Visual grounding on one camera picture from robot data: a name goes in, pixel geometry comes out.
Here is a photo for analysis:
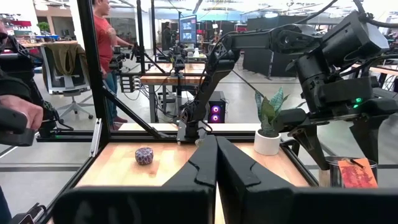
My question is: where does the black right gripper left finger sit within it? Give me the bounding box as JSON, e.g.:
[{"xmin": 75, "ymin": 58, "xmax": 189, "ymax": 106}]
[{"xmin": 51, "ymin": 134, "xmax": 218, "ymax": 224}]

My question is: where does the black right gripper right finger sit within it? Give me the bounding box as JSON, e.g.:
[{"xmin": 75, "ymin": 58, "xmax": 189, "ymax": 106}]
[{"xmin": 216, "ymin": 136, "xmax": 398, "ymax": 224}]

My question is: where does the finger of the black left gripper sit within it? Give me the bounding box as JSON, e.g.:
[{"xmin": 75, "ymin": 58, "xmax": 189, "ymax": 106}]
[
  {"xmin": 349, "ymin": 114, "xmax": 386, "ymax": 164},
  {"xmin": 287, "ymin": 124, "xmax": 330, "ymax": 171}
]

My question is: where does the glass jar candle orange tag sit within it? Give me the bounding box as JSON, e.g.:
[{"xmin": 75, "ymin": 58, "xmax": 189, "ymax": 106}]
[{"xmin": 325, "ymin": 155, "xmax": 379, "ymax": 189}]

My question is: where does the purple patterned ball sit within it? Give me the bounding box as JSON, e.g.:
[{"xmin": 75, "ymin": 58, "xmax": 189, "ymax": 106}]
[{"xmin": 134, "ymin": 146, "xmax": 155, "ymax": 166}]

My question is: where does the person's forearm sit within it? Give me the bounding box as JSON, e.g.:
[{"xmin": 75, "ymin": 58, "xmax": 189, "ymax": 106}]
[{"xmin": 0, "ymin": 67, "xmax": 34, "ymax": 102}]

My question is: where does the snake plant in white pot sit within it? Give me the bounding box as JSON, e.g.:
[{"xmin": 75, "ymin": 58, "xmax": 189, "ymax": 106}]
[{"xmin": 253, "ymin": 86, "xmax": 299, "ymax": 156}]

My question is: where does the black room divider panel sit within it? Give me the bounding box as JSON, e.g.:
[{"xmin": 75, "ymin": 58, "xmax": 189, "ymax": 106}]
[{"xmin": 242, "ymin": 15, "xmax": 299, "ymax": 78}]

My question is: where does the black computer tower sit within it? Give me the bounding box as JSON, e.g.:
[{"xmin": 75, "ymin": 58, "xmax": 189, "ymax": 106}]
[{"xmin": 207, "ymin": 90, "xmax": 227, "ymax": 124}]

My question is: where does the computer monitor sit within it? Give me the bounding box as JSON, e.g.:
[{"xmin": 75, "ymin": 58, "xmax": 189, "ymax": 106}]
[{"xmin": 179, "ymin": 14, "xmax": 198, "ymax": 44}]

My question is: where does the person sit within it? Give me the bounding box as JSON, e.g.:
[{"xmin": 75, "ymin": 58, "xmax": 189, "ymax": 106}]
[
  {"xmin": 92, "ymin": 0, "xmax": 134, "ymax": 130},
  {"xmin": 161, "ymin": 21, "xmax": 174, "ymax": 52}
]

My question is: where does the grey office chair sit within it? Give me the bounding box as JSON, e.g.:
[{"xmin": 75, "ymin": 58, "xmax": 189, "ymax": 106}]
[{"xmin": 39, "ymin": 43, "xmax": 94, "ymax": 121}]

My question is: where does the olive green jacket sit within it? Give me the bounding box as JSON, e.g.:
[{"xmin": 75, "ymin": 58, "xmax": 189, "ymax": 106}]
[{"xmin": 43, "ymin": 42, "xmax": 90, "ymax": 77}]

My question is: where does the person's hand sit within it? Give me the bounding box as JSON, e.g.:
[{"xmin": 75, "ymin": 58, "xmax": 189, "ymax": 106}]
[{"xmin": 0, "ymin": 94, "xmax": 44, "ymax": 131}]

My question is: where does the black aluminium table frame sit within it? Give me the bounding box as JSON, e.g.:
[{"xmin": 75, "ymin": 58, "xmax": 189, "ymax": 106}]
[{"xmin": 35, "ymin": 0, "xmax": 321, "ymax": 224}]

